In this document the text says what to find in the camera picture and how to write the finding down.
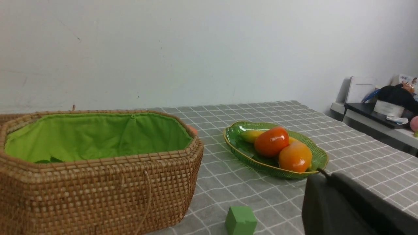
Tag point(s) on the orange foam cube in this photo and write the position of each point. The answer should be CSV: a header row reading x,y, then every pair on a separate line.
x,y
193,130

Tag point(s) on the grey side desk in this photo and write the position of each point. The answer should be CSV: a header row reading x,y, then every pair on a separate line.
x,y
401,139

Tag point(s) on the orange persimmon with leaf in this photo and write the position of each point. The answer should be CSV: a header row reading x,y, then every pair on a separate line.
x,y
270,143

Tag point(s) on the wicker basket with green lining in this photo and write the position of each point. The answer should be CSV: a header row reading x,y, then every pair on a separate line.
x,y
96,172

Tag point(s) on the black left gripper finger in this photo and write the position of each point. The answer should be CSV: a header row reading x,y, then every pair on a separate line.
x,y
334,204

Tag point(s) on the green leaf-shaped glass plate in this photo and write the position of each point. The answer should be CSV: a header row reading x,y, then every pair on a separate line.
x,y
246,153

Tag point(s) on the black bag on desk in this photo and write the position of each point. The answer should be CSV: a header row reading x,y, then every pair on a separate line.
x,y
397,95

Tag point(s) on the yellow banana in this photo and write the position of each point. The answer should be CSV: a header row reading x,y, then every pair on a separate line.
x,y
250,136

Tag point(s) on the green foam cube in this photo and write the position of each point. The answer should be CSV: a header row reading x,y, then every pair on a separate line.
x,y
240,220

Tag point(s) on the orange mango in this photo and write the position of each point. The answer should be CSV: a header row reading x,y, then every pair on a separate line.
x,y
296,157

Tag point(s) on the white box on desk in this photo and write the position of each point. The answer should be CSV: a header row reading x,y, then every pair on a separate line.
x,y
360,88

